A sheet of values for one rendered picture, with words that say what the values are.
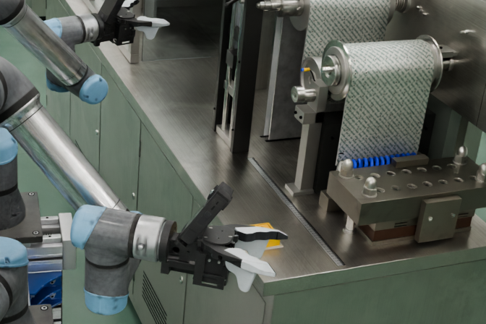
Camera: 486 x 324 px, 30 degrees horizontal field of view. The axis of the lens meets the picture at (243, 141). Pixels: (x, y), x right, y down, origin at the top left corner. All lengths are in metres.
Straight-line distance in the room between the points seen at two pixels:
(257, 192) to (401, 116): 0.41
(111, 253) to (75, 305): 1.89
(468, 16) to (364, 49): 0.28
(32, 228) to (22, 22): 0.51
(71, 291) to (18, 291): 1.66
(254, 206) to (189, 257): 0.78
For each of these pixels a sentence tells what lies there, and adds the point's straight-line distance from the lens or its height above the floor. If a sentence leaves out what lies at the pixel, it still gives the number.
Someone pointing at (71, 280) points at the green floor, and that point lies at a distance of 3.54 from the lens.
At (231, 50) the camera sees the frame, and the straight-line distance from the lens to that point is 2.49.
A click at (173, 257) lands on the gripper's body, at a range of 1.52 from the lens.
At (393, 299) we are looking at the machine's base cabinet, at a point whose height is 0.79.
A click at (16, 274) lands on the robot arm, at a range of 1.81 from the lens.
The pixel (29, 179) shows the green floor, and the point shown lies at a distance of 4.21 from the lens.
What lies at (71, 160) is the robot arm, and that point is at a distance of 1.63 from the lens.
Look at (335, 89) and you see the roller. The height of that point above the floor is 1.21.
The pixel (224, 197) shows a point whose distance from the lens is 1.45.
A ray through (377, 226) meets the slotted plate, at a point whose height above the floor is 0.95.
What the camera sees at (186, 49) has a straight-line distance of 3.14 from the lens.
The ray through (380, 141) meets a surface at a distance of 2.29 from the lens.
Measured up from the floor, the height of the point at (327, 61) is 1.27.
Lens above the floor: 2.04
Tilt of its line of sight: 26 degrees down
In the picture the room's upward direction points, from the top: 6 degrees clockwise
